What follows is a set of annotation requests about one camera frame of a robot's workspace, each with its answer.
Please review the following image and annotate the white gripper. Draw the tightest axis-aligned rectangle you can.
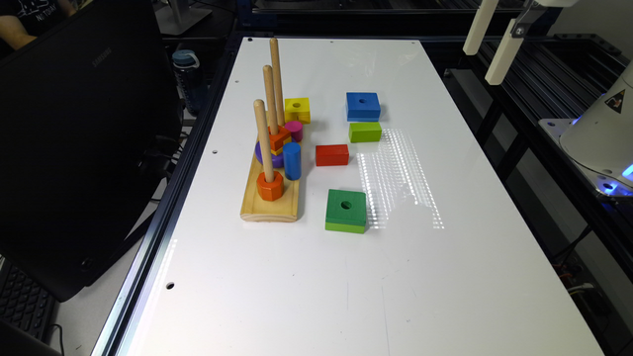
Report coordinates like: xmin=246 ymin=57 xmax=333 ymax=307
xmin=463 ymin=0 xmax=579 ymax=85

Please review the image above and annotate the dark green square block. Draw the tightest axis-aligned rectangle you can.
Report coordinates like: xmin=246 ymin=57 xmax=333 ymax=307
xmin=325 ymin=189 xmax=367 ymax=226

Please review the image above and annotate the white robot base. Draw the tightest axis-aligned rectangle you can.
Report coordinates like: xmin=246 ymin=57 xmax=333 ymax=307
xmin=539 ymin=66 xmax=632 ymax=200

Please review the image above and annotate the person forearm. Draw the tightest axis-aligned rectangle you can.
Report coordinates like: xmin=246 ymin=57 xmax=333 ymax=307
xmin=0 ymin=15 xmax=36 ymax=50

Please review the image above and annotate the blue square block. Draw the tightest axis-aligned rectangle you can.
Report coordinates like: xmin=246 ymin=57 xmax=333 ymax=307
xmin=346 ymin=92 xmax=381 ymax=122

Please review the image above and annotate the light green rectangular block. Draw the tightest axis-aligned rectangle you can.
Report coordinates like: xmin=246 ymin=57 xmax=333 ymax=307
xmin=348 ymin=122 xmax=382 ymax=142

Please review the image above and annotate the red rectangular block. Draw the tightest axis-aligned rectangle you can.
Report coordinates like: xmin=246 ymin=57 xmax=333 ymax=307
xmin=316 ymin=144 xmax=349 ymax=166

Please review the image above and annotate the yellow square block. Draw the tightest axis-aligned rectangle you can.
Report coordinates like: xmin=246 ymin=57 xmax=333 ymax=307
xmin=284 ymin=98 xmax=311 ymax=125

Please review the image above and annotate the pink cylinder block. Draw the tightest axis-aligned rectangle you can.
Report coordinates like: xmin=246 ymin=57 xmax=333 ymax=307
xmin=285 ymin=121 xmax=304 ymax=142

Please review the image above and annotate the blue cylinder block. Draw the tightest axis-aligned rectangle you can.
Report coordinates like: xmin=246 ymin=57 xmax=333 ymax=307
xmin=283 ymin=142 xmax=302 ymax=181

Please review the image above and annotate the orange block on peg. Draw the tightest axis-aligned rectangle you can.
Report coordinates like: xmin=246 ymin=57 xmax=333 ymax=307
xmin=268 ymin=127 xmax=292 ymax=150

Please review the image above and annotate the yellow block under orange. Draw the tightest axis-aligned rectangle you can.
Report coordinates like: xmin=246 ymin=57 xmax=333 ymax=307
xmin=271 ymin=142 xmax=287 ymax=156

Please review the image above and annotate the orange hexagon block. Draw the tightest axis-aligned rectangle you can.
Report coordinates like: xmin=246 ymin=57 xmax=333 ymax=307
xmin=256 ymin=171 xmax=284 ymax=201

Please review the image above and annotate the back wooden peg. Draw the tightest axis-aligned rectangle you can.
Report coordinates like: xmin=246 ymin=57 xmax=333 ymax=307
xmin=270 ymin=38 xmax=285 ymax=127

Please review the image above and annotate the wooden peg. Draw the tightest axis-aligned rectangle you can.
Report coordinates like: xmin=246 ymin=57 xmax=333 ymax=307
xmin=253 ymin=99 xmax=274 ymax=182
xmin=270 ymin=38 xmax=285 ymax=127
xmin=263 ymin=64 xmax=279 ymax=135

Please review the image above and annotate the middle wooden peg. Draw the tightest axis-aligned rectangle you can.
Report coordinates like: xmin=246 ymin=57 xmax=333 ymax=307
xmin=263 ymin=64 xmax=279 ymax=135

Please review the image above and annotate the front wooden peg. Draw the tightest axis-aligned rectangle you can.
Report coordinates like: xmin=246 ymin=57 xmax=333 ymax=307
xmin=253 ymin=99 xmax=274 ymax=182

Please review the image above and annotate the wooden peg base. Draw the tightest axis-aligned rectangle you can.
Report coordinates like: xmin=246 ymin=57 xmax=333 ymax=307
xmin=240 ymin=143 xmax=300 ymax=223

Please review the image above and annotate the blue water bottle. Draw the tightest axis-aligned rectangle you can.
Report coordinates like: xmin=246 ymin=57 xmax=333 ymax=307
xmin=172 ymin=49 xmax=208 ymax=116

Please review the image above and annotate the grey monitor stand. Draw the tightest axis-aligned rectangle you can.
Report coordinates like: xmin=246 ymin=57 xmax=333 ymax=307
xmin=154 ymin=0 xmax=213 ymax=36

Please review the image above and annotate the black Samsung monitor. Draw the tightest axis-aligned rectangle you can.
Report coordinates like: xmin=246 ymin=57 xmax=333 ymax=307
xmin=1 ymin=0 xmax=183 ymax=301

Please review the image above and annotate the black keyboard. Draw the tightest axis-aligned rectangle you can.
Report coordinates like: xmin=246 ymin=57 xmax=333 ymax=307
xmin=1 ymin=257 xmax=57 ymax=343

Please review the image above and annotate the purple ring block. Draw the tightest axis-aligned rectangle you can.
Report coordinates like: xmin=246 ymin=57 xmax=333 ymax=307
xmin=254 ymin=139 xmax=286 ymax=169

